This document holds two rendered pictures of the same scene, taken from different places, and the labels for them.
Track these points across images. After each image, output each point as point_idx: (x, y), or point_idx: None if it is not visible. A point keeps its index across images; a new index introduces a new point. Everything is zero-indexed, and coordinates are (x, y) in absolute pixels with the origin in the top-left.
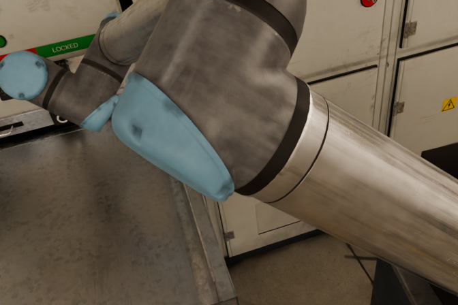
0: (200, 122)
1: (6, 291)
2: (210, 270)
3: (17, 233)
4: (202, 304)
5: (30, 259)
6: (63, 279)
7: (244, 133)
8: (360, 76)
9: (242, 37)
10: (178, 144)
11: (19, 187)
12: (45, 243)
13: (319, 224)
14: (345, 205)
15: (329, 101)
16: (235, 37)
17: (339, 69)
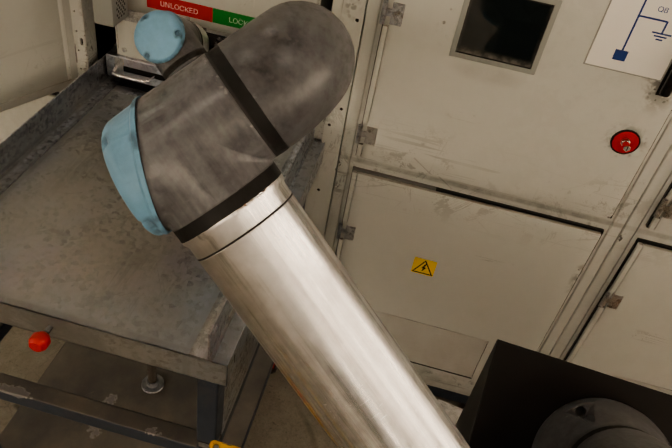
0: (147, 161)
1: (43, 230)
2: (214, 323)
3: (87, 185)
4: (191, 351)
5: (81, 215)
6: (95, 251)
7: (180, 188)
8: (573, 233)
9: (216, 114)
10: (122, 168)
11: None
12: (104, 209)
13: (230, 303)
14: (245, 296)
15: (294, 206)
16: (211, 112)
17: (549, 209)
